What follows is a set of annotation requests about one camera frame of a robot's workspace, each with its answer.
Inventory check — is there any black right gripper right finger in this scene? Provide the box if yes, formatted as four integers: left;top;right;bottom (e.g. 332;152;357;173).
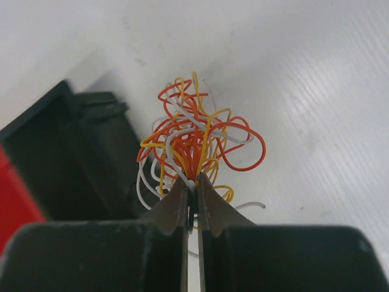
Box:
197;176;388;291

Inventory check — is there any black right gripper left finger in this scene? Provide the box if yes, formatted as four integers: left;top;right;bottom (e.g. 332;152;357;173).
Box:
1;180;188;291

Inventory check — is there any white wire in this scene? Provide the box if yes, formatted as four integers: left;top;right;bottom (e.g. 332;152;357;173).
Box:
136;79;266;211

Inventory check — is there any black plastic bin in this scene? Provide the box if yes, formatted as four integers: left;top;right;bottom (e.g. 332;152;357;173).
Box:
1;81;158;221

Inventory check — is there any red plastic bin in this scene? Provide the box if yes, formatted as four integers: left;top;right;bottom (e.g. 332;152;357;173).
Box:
0;150;46;251

